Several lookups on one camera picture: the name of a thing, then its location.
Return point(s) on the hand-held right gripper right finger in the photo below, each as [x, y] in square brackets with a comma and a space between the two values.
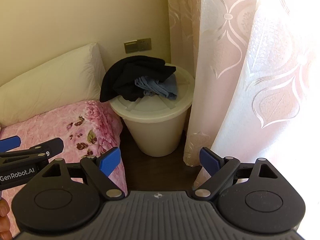
[210, 161]

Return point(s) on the pink floral blanket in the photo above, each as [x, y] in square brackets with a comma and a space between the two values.
[50, 122]

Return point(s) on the black button cardigan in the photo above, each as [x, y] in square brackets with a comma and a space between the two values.
[130, 72]

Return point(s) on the brass wall switch plate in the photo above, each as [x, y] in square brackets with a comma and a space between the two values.
[130, 47]

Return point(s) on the grey-blue garment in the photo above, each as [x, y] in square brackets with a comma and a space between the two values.
[167, 87]

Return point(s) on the person's left hand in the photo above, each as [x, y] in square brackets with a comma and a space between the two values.
[3, 220]

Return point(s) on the white pillow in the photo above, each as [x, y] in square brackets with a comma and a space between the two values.
[50, 80]

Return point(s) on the pink patterned curtain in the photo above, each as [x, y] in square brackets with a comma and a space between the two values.
[250, 55]

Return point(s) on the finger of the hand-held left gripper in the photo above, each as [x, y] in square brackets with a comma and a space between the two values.
[53, 145]
[10, 142]

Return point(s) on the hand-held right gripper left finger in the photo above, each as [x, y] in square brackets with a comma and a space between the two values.
[110, 161]

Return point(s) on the white plastic laundry bin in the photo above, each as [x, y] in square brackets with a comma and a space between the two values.
[155, 132]

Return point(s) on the brass wall socket plate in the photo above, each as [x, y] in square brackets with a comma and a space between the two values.
[144, 44]

